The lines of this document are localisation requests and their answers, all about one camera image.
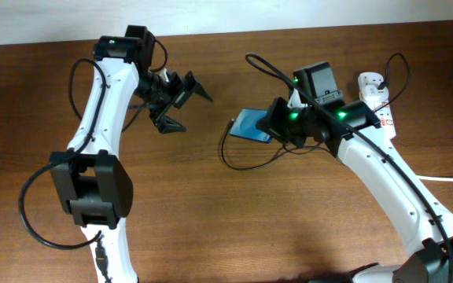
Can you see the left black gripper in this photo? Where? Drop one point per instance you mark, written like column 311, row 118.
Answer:
column 183, row 91

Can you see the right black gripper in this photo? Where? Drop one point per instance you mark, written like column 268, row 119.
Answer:
column 273, row 124

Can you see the blue screen smartphone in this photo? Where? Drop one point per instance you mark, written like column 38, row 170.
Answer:
column 244, row 126

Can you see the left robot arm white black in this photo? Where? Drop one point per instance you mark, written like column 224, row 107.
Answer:
column 91, row 183

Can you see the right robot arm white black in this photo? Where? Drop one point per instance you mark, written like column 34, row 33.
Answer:
column 353, row 134

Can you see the white usb charger plug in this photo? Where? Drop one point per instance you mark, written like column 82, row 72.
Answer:
column 371, row 93

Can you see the white power strip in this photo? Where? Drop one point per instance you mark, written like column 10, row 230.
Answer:
column 382, row 111

